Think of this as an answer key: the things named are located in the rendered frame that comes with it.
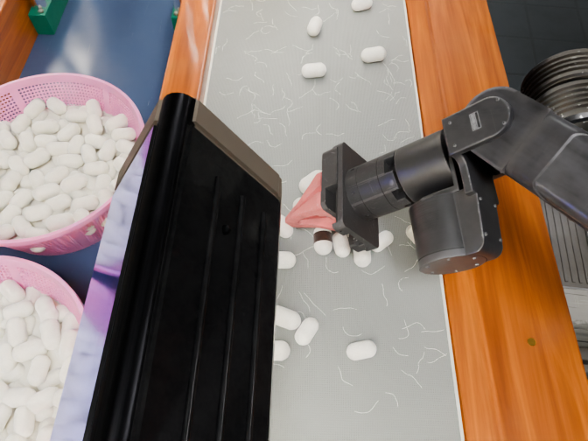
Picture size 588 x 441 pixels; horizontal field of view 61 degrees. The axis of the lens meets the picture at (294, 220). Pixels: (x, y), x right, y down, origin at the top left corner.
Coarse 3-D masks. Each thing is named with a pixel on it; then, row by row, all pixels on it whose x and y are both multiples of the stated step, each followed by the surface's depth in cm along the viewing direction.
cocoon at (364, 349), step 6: (354, 342) 51; (360, 342) 51; (366, 342) 51; (372, 342) 51; (348, 348) 51; (354, 348) 50; (360, 348) 50; (366, 348) 50; (372, 348) 50; (348, 354) 51; (354, 354) 50; (360, 354) 50; (366, 354) 50; (372, 354) 51
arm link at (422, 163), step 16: (416, 144) 46; (432, 144) 45; (400, 160) 46; (416, 160) 45; (432, 160) 44; (448, 160) 44; (400, 176) 46; (416, 176) 45; (432, 176) 45; (448, 176) 44; (416, 192) 46; (432, 192) 46
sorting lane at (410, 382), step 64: (256, 0) 82; (320, 0) 82; (384, 0) 82; (256, 64) 74; (384, 64) 74; (256, 128) 68; (320, 128) 68; (384, 128) 68; (320, 256) 58; (384, 256) 58; (320, 320) 54; (384, 320) 54; (320, 384) 50; (384, 384) 50; (448, 384) 50
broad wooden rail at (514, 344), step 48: (432, 0) 78; (480, 0) 78; (432, 48) 72; (480, 48) 72; (432, 96) 68; (528, 192) 59; (528, 240) 56; (480, 288) 53; (528, 288) 53; (480, 336) 50; (528, 336) 50; (480, 384) 49; (528, 384) 48; (576, 384) 48; (480, 432) 47; (528, 432) 46; (576, 432) 46
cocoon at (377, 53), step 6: (366, 48) 73; (372, 48) 73; (378, 48) 73; (384, 48) 73; (366, 54) 72; (372, 54) 72; (378, 54) 73; (384, 54) 73; (366, 60) 73; (372, 60) 73; (378, 60) 73
